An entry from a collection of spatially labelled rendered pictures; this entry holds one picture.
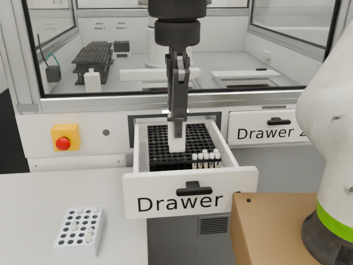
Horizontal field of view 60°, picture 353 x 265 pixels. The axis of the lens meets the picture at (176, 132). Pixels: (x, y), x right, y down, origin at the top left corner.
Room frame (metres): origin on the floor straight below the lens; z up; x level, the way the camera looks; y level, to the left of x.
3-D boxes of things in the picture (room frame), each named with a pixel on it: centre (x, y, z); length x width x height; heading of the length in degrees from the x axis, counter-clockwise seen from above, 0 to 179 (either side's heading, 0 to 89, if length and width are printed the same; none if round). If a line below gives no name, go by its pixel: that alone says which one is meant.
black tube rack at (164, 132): (0.75, -0.01, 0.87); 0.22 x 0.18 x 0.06; 6
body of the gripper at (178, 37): (0.52, 0.00, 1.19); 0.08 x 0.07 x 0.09; 6
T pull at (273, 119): (0.87, -0.31, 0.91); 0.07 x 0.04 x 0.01; 96
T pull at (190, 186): (0.52, -0.03, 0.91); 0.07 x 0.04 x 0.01; 96
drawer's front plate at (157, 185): (0.55, -0.03, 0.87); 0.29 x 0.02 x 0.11; 96
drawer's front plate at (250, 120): (0.90, -0.31, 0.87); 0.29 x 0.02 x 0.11; 96
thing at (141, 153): (0.75, -0.01, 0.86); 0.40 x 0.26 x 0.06; 6
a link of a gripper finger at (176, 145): (0.51, 0.00, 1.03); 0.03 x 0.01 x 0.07; 96
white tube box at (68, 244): (0.53, 0.22, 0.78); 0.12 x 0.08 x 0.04; 4
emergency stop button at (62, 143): (0.78, 0.33, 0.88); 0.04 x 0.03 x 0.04; 96
